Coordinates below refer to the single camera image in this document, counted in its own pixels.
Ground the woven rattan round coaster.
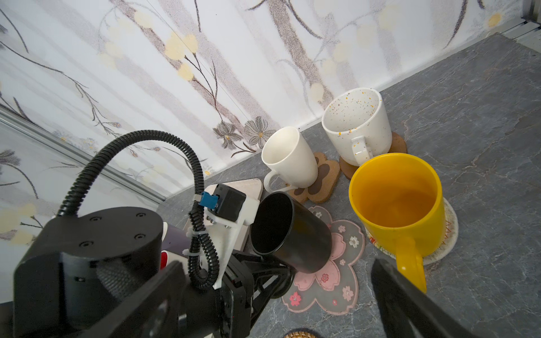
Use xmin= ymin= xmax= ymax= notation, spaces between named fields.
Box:
xmin=283 ymin=328 xmax=320 ymax=338

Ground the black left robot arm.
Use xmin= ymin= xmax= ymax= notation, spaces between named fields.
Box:
xmin=13 ymin=207 xmax=294 ymax=337

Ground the white woven rope coaster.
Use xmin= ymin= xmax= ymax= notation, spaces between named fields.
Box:
xmin=361 ymin=194 xmax=459 ymax=271

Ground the black corrugated cable conduit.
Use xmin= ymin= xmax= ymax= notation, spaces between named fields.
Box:
xmin=56 ymin=129 xmax=221 ymax=292

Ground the brown paw print coaster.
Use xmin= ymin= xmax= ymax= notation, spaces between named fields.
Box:
xmin=288 ymin=152 xmax=341 ymax=204

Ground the pink cherry blossom coaster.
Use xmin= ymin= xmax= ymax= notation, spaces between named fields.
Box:
xmin=282 ymin=206 xmax=366 ymax=315

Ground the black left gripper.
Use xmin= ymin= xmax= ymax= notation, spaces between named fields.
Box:
xmin=177 ymin=251 xmax=297 ymax=338

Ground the cream mug front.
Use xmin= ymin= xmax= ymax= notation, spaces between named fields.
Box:
xmin=261 ymin=126 xmax=318 ymax=193

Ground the red interior white mug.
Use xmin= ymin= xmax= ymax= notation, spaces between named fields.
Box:
xmin=160 ymin=250 xmax=188 ymax=270

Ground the brown round wooden coaster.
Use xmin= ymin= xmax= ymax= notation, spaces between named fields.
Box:
xmin=339 ymin=132 xmax=408 ymax=180

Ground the black mug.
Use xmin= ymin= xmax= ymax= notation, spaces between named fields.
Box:
xmin=250 ymin=192 xmax=332 ymax=274

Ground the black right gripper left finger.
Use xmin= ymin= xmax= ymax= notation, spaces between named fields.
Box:
xmin=80 ymin=261 xmax=186 ymax=337

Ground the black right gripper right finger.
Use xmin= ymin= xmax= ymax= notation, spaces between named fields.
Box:
xmin=371 ymin=259 xmax=475 ymax=337

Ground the yellow mug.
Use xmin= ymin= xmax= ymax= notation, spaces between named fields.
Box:
xmin=349 ymin=153 xmax=445 ymax=292

